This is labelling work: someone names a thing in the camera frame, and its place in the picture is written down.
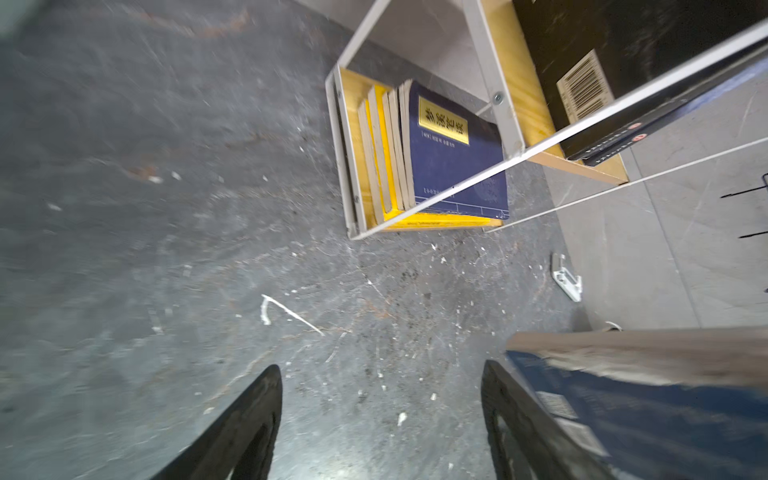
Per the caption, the yellow cartoon book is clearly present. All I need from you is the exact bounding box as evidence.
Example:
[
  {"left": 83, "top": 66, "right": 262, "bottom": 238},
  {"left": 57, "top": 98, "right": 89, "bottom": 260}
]
[{"left": 365, "top": 85, "right": 504, "bottom": 230}]

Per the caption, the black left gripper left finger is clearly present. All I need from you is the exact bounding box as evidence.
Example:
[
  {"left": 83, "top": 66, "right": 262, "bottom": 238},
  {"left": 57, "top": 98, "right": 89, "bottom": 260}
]
[{"left": 154, "top": 364, "right": 283, "bottom": 479}]

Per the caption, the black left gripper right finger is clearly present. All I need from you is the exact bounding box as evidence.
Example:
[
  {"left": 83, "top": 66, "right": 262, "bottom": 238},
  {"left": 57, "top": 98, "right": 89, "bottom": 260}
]
[{"left": 481, "top": 360, "right": 612, "bottom": 479}]

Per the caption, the black wire hook rack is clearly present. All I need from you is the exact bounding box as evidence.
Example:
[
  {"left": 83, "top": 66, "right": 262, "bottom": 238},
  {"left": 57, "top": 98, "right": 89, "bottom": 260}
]
[{"left": 718, "top": 170, "right": 767, "bottom": 297}]

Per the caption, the white wooden two-tier shelf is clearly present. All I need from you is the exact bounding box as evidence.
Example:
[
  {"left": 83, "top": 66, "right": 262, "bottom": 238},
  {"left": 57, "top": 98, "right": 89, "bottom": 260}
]
[{"left": 324, "top": 0, "right": 768, "bottom": 242}]

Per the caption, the blue book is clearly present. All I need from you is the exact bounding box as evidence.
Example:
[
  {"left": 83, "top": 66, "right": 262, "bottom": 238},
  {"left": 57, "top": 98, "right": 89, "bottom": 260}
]
[{"left": 507, "top": 327, "right": 767, "bottom": 479}]

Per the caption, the white metal phone stand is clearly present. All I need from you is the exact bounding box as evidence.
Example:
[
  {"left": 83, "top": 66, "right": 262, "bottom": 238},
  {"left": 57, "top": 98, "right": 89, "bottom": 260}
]
[{"left": 551, "top": 253, "right": 583, "bottom": 303}]

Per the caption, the yellow book on lower shelf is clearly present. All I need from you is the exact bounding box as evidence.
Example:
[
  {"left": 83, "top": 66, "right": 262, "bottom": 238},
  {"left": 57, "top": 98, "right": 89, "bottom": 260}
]
[{"left": 358, "top": 100, "right": 384, "bottom": 226}]

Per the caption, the navy book with yellow label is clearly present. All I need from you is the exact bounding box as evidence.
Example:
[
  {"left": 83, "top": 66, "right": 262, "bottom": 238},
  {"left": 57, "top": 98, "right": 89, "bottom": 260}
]
[{"left": 387, "top": 89, "right": 409, "bottom": 210}]

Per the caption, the black upright book on shelf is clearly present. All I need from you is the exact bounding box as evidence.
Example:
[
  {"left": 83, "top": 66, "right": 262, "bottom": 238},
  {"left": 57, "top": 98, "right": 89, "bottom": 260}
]
[{"left": 514, "top": 0, "right": 767, "bottom": 161}]

